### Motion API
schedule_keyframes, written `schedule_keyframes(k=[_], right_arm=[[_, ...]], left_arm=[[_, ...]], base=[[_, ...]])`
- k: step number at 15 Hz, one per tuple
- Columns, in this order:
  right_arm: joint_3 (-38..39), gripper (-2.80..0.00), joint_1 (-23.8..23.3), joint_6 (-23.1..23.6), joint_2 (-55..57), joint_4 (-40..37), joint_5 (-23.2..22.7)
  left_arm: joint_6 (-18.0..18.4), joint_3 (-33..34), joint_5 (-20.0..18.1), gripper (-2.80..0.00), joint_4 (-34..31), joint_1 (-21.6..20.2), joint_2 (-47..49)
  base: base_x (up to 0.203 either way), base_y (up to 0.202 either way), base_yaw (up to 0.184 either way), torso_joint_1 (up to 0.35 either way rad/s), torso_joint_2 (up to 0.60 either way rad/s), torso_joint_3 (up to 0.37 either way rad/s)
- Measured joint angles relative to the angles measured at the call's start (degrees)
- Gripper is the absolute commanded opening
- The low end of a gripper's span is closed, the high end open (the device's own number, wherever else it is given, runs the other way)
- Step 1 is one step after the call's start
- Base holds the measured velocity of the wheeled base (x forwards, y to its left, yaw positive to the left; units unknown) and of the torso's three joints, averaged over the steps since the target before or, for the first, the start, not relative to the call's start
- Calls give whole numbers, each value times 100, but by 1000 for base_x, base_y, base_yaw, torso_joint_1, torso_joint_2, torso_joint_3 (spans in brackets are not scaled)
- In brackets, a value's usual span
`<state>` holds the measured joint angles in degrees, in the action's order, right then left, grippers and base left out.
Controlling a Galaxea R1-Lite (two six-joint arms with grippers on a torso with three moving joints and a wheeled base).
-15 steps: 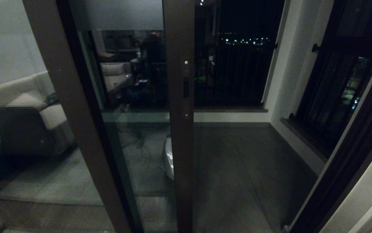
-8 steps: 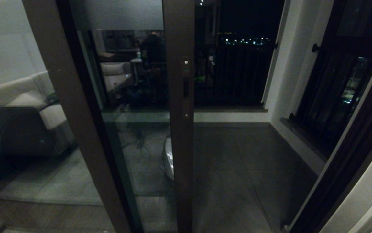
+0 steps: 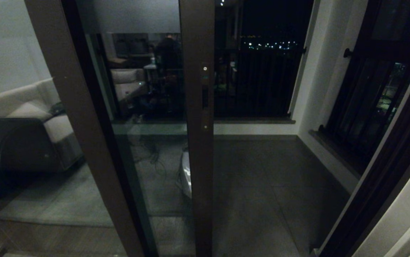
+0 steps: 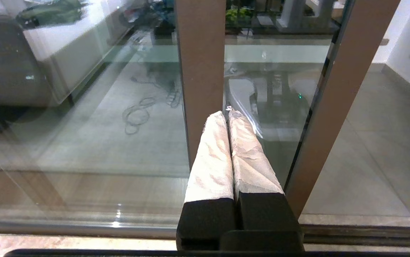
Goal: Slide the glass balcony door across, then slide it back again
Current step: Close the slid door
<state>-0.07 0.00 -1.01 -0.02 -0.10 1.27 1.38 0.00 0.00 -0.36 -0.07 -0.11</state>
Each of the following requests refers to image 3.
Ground black balcony railing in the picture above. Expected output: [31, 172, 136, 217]
[215, 45, 305, 118]

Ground fixed glass panel brown frame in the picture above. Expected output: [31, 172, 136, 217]
[0, 0, 145, 257]

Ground long brown stone sill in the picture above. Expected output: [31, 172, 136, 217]
[112, 118, 296, 125]

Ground grey rug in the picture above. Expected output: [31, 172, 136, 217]
[0, 162, 114, 227]

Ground short brown stone sill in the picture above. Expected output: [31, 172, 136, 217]
[309, 128, 365, 179]

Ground sliding glass door brown frame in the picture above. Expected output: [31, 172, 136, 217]
[77, 0, 215, 257]

